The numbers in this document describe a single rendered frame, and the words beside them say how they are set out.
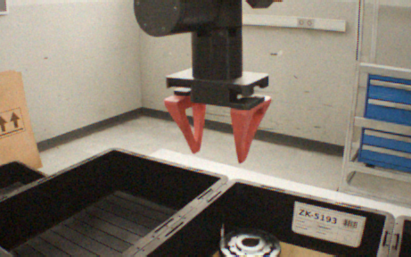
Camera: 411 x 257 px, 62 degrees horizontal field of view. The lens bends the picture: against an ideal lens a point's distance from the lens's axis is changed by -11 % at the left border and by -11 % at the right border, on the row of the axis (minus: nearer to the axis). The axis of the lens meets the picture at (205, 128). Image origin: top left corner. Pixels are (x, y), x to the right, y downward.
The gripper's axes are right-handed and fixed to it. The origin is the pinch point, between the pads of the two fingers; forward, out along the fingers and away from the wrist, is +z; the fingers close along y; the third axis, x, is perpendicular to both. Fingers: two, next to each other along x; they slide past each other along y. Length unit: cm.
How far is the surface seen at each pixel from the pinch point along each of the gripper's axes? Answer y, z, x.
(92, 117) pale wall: -265, 93, 211
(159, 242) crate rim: -6.9, 13.3, -4.4
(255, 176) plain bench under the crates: -24, 38, 66
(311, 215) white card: 8.0, 17.0, 17.8
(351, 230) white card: 15.3, 18.2, 17.8
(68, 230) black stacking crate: -33.0, 23.2, -0.8
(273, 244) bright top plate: 3.5, 20.8, 12.1
